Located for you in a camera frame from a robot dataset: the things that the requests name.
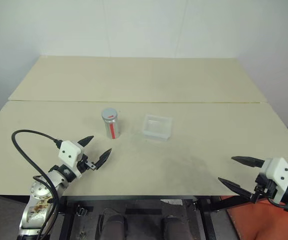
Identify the grey bottle cap red mark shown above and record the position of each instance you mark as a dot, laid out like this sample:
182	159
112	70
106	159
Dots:
109	113

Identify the clear plastic tray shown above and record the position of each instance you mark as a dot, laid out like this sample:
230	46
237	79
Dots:
156	127

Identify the black metal table frame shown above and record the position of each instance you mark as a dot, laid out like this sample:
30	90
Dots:
66	220

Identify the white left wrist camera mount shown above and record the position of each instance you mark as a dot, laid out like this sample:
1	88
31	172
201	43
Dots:
68	152

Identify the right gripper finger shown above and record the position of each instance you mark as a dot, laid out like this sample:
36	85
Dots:
239	190
251	162

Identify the silver can with red stripe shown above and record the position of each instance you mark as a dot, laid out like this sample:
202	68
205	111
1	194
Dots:
108	130

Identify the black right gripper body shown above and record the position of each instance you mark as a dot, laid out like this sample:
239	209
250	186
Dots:
266	187

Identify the dark grey rounded shape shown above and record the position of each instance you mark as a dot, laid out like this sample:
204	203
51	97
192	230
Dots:
115	227

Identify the orange sheet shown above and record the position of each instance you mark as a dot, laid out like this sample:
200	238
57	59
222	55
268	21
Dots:
259	225

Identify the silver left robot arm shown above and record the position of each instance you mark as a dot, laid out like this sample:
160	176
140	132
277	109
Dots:
39	192

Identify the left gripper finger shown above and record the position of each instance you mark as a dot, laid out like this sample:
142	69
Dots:
86	141
103	158

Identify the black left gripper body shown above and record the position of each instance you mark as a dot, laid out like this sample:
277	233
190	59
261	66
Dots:
82	165

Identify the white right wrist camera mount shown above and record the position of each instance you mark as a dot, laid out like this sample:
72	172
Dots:
281	170

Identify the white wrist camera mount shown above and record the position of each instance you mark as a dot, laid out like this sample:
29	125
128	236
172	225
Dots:
281	170
68	152

